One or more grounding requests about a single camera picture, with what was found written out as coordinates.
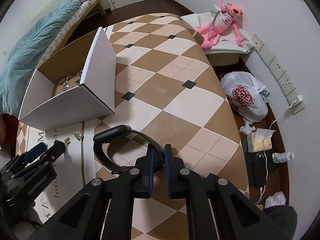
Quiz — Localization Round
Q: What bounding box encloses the silver chain bracelet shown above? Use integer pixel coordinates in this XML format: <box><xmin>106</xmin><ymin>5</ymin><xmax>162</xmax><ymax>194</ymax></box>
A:
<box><xmin>75</xmin><ymin>69</ymin><xmax>85</xmax><ymax>86</ymax></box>

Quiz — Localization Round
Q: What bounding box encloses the small gold earring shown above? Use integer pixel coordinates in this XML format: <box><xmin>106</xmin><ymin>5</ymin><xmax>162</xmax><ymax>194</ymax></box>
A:
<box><xmin>64</xmin><ymin>137</ymin><xmax>71</xmax><ymax>147</ymax></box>
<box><xmin>74</xmin><ymin>121</ymin><xmax>85</xmax><ymax>141</ymax></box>

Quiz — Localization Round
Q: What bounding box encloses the black bag on floor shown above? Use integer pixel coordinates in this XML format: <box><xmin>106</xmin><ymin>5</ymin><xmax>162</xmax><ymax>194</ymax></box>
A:
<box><xmin>245</xmin><ymin>150</ymin><xmax>277</xmax><ymax>189</ymax></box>

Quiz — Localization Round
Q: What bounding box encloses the white cardboard box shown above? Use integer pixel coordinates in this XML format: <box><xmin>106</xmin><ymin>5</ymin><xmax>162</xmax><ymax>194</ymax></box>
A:
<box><xmin>18</xmin><ymin>28</ymin><xmax>117</xmax><ymax>131</ymax></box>

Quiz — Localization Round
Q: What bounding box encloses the clear plastic bottle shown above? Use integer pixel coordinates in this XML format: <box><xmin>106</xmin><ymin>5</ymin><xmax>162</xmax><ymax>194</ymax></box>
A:
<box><xmin>272</xmin><ymin>152</ymin><xmax>295</xmax><ymax>164</ymax></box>

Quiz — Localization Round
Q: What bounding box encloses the yellow tissue pack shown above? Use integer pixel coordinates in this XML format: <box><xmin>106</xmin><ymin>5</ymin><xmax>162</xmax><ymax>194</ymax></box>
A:
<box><xmin>241</xmin><ymin>128</ymin><xmax>275</xmax><ymax>153</ymax></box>

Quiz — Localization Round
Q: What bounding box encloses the teal blue duvet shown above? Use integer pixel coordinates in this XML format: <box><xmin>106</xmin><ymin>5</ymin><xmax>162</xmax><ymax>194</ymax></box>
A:
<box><xmin>1</xmin><ymin>0</ymin><xmax>89</xmax><ymax>117</ymax></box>

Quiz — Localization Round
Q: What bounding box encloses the white plastic shopping bag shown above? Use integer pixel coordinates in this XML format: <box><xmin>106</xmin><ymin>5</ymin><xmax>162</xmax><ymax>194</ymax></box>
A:
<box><xmin>221</xmin><ymin>72</ymin><xmax>268</xmax><ymax>124</ymax></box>

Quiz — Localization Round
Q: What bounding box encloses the checkered printed tablecloth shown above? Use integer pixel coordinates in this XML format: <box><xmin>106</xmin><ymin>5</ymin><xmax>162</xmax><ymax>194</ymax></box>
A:
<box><xmin>17</xmin><ymin>13</ymin><xmax>248</xmax><ymax>223</ymax></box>

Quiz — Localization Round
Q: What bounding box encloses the bed with patterned mattress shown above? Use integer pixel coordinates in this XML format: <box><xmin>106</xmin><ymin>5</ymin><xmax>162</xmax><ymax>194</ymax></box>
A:
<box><xmin>1</xmin><ymin>0</ymin><xmax>99</xmax><ymax>117</ymax></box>

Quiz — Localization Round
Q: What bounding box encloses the white cloth covered box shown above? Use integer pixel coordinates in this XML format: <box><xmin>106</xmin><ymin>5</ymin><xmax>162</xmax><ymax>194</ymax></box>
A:
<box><xmin>180</xmin><ymin>11</ymin><xmax>255</xmax><ymax>67</ymax></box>

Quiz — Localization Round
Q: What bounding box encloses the pink panther plush toy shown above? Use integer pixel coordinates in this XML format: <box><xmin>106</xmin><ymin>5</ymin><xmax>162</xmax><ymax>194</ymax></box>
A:
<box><xmin>197</xmin><ymin>0</ymin><xmax>243</xmax><ymax>50</ymax></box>

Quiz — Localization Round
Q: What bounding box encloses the silver charm bracelet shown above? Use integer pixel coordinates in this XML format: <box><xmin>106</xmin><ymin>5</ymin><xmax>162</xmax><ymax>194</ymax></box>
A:
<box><xmin>58</xmin><ymin>74</ymin><xmax>74</xmax><ymax>92</ymax></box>

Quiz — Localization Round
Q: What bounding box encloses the white charger with cable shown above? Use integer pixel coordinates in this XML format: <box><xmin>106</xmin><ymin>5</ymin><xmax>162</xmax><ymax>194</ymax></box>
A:
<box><xmin>249</xmin><ymin>101</ymin><xmax>302</xmax><ymax>205</ymax></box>

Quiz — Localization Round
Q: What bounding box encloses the white wall power strip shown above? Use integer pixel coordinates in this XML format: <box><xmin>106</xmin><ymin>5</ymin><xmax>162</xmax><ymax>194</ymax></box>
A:
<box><xmin>251</xmin><ymin>34</ymin><xmax>305</xmax><ymax>115</ymax></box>

